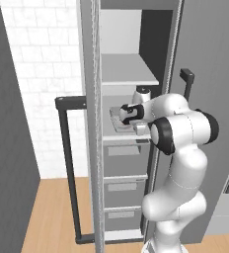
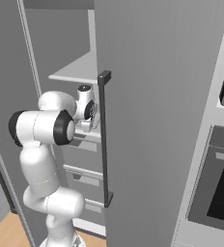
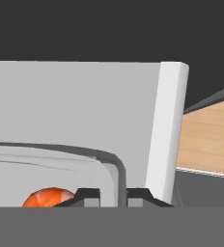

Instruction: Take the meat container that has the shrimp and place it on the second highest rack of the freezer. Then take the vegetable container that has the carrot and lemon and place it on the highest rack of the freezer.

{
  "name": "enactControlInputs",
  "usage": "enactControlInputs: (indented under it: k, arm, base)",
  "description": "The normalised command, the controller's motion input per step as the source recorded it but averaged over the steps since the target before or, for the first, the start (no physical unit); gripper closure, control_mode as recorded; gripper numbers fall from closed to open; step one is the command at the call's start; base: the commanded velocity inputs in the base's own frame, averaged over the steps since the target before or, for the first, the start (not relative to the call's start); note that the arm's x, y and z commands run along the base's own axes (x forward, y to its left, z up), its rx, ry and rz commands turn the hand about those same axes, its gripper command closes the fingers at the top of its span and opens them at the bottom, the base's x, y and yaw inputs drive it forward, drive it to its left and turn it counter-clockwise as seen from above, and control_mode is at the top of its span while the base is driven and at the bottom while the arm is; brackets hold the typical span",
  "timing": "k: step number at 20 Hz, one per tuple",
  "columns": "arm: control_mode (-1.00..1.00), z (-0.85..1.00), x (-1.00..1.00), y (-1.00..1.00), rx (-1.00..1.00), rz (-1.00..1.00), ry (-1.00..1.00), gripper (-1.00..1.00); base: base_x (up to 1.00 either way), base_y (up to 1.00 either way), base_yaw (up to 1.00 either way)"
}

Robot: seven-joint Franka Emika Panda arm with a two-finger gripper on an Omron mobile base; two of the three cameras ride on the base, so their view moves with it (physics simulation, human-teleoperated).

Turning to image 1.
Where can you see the grey freezer door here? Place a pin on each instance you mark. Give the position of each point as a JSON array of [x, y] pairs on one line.
[[91, 131]]

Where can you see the grey freezer drawer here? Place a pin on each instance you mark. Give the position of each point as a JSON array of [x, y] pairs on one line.
[[121, 219], [124, 159], [123, 192]]

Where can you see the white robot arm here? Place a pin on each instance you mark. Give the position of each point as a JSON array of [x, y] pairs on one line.
[[182, 184]]

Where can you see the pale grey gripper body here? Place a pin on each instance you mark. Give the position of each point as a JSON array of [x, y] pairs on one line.
[[142, 128]]

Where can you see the grey freezer rack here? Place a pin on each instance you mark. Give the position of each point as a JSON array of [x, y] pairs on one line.
[[126, 70], [108, 131]]

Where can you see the grey fridge freezer cabinet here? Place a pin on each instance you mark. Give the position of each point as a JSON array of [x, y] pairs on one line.
[[119, 33]]

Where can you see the pale grey kitchen cabinet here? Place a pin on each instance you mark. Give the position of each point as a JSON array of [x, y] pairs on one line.
[[226, 210]]

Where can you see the clear meat container with shrimp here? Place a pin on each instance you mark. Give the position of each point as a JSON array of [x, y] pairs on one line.
[[115, 119]]

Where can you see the grey fridge door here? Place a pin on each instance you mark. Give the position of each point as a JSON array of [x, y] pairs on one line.
[[212, 66]]

